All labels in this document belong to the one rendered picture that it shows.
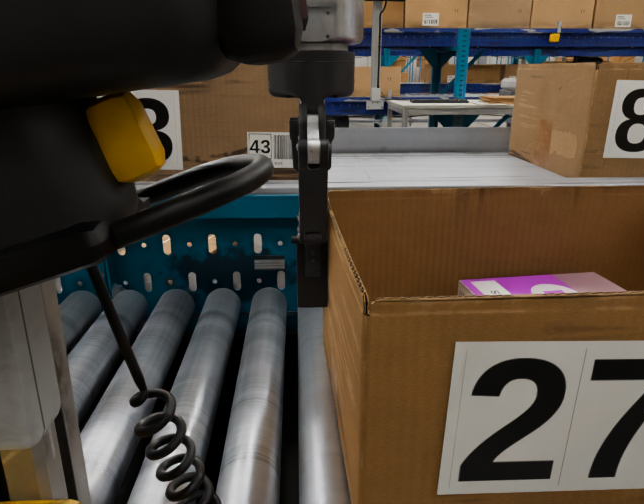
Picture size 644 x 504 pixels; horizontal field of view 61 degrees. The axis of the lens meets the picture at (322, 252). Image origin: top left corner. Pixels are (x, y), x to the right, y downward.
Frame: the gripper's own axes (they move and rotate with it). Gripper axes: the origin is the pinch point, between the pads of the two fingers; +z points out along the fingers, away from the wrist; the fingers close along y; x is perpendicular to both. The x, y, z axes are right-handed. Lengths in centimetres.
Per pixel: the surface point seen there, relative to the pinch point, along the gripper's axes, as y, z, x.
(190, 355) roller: -3.2, 10.7, -13.1
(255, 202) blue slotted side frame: -22.7, -1.5, -7.1
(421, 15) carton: -480, -63, 111
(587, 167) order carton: -29, -5, 41
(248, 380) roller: 2.2, 10.6, -6.4
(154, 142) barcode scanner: 34.4, -16.9, -5.2
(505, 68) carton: -894, -16, 345
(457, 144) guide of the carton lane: -61, -4, 31
